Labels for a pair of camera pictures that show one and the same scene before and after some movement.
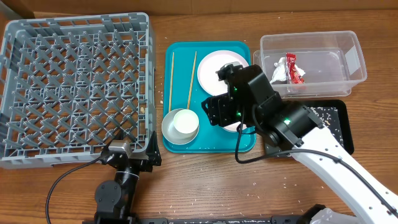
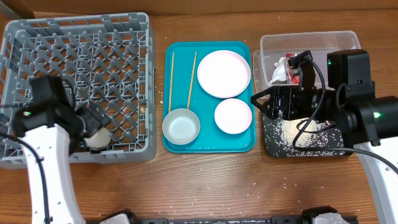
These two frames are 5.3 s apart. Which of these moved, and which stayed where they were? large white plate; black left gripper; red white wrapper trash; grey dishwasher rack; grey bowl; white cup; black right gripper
Moved: black right gripper; black left gripper; white cup
Stayed: grey dishwasher rack; red white wrapper trash; grey bowl; large white plate
